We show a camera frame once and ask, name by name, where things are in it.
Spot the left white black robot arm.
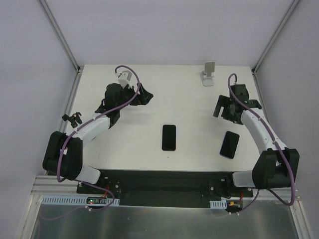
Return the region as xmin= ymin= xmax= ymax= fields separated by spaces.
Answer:
xmin=42 ymin=83 xmax=153 ymax=194

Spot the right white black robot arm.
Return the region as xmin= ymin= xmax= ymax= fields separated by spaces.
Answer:
xmin=213 ymin=84 xmax=300 ymax=197

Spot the blue edged black phone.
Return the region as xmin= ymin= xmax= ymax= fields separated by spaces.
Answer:
xmin=220 ymin=131 xmax=240 ymax=159

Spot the white phone stand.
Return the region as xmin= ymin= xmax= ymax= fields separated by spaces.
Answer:
xmin=200 ymin=61 xmax=215 ymax=87

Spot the aluminium frame post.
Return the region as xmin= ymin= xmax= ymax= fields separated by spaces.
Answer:
xmin=37 ymin=0 xmax=81 ymax=72
xmin=252 ymin=0 xmax=302 ymax=75

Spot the right aluminium frame post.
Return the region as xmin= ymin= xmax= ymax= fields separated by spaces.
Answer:
xmin=252 ymin=0 xmax=302 ymax=75

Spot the white cable duct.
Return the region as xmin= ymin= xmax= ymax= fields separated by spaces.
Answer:
xmin=41 ymin=195 xmax=120 ymax=207
xmin=209 ymin=199 xmax=227 ymax=210

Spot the black phone centre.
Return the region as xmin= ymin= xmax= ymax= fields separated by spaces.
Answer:
xmin=161 ymin=124 xmax=176 ymax=151

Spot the left white cable duct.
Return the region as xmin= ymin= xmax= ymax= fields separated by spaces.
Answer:
xmin=41 ymin=195 xmax=120 ymax=207

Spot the left aluminium frame post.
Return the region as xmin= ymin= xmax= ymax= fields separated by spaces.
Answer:
xmin=37 ymin=0 xmax=81 ymax=72

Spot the right white cable duct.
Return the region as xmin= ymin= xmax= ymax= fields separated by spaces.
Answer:
xmin=209 ymin=199 xmax=227 ymax=210

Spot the black clamp mount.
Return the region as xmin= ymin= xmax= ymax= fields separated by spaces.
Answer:
xmin=62 ymin=112 xmax=82 ymax=128

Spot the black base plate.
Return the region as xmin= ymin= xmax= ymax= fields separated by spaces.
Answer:
xmin=77 ymin=170 xmax=253 ymax=208

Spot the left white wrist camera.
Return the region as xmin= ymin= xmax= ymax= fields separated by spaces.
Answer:
xmin=115 ymin=70 xmax=132 ymax=88

